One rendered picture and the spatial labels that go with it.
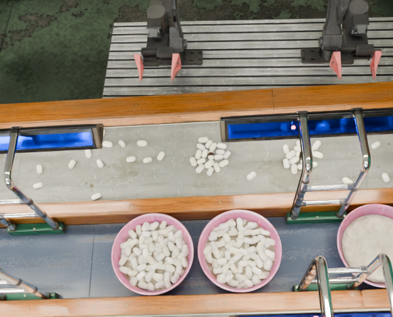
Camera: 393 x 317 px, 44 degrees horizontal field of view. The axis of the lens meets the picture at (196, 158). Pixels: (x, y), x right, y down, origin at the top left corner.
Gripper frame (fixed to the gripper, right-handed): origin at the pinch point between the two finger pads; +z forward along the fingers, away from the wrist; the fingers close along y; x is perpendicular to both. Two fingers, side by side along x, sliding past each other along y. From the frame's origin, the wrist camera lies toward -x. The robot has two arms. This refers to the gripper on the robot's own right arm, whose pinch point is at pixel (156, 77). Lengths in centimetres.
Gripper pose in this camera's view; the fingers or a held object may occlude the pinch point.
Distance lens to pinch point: 151.2
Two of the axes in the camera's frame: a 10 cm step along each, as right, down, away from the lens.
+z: -0.4, 9.1, -4.2
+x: 0.8, 4.2, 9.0
